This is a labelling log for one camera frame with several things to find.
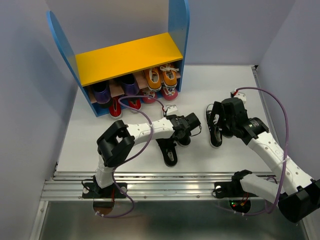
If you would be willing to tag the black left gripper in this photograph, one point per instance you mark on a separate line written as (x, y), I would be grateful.
(187, 134)

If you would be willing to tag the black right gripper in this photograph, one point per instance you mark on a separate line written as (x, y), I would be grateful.
(218, 108)

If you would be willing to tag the orange sneaker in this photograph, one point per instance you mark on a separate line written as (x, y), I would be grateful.
(169, 74)
(152, 77)

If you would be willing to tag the black sneaker white laces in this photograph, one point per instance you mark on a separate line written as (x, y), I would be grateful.
(185, 139)
(213, 121)

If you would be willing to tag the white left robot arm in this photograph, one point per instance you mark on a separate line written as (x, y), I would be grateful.
(115, 144)

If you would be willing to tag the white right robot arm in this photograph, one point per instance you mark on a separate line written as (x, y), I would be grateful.
(299, 194)

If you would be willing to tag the blue yellow shoe shelf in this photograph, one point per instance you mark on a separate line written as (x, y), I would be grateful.
(130, 57)

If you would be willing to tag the all black sneaker right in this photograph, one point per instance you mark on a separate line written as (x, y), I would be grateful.
(225, 130)

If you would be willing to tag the all black sneaker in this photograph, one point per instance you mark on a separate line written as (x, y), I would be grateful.
(168, 149)
(225, 130)

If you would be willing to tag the all black sneaker center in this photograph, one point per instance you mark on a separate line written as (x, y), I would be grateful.
(168, 149)

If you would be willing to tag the right pink patterned slipper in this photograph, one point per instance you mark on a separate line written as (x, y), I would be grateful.
(169, 93)

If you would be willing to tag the pink patterned slipper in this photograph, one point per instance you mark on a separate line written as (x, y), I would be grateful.
(169, 93)
(148, 96)

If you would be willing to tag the left pink patterned slipper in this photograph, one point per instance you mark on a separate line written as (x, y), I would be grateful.
(148, 96)

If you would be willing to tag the right red sneaker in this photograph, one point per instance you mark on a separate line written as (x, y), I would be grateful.
(134, 104)

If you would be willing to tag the red sneaker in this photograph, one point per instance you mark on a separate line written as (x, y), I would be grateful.
(134, 104)
(115, 109)

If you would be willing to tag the right purple boot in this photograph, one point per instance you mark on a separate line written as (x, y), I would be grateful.
(129, 85)

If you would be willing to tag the purple boot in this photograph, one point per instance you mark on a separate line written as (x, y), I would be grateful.
(102, 94)
(129, 85)

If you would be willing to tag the left red sneaker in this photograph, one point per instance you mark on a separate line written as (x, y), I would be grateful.
(115, 109)

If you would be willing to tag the left purple boot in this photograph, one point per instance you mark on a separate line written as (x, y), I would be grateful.
(102, 94)

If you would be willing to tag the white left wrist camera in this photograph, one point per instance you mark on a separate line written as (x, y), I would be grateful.
(170, 110)

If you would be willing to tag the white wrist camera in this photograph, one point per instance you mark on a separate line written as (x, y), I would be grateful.
(240, 95)
(170, 110)

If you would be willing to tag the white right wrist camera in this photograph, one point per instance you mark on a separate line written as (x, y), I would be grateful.
(240, 95)

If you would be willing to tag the aluminium rail base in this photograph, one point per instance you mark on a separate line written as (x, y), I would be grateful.
(141, 186)

